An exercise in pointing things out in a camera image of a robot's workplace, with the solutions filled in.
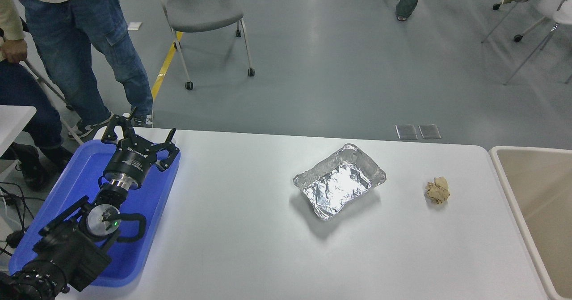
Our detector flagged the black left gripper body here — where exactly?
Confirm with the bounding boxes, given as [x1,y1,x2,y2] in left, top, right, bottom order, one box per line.
[103,142,157,190]

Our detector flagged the seated person's hand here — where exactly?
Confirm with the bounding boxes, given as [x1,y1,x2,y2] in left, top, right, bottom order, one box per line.
[1,38,29,64]

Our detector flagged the blue plastic tray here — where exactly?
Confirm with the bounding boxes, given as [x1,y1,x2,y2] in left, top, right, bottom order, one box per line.
[8,139,181,288]

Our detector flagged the metal-legged wheeled chair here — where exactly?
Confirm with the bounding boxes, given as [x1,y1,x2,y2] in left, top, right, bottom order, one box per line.
[22,59,84,147]

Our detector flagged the standing person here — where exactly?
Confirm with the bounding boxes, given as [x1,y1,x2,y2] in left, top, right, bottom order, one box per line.
[13,0,155,140]

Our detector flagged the seated person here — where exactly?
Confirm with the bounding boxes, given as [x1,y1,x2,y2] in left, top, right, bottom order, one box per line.
[0,0,75,192]

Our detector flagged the small white side table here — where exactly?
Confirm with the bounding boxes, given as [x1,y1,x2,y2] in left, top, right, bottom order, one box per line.
[0,105,37,182]

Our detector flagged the grey wheeled chair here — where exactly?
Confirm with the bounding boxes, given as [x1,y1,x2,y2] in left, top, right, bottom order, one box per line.
[154,0,256,90]

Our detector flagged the silver foil tray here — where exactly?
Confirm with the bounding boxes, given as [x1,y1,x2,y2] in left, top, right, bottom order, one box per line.
[293,143,387,221]

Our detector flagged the metal floor plate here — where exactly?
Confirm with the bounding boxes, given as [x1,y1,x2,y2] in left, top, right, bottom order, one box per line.
[395,124,418,139]
[418,124,442,139]

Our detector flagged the crumpled tan paper ball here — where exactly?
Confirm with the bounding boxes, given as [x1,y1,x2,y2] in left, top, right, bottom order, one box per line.
[425,177,450,205]

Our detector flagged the large pale bin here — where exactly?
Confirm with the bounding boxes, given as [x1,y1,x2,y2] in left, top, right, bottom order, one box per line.
[488,146,572,300]

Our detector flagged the white wheeled chair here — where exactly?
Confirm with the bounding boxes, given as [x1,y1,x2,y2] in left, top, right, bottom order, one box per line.
[481,0,572,86]

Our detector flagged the black floor cables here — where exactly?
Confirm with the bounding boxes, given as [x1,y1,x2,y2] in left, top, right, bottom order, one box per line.
[0,182,35,258]

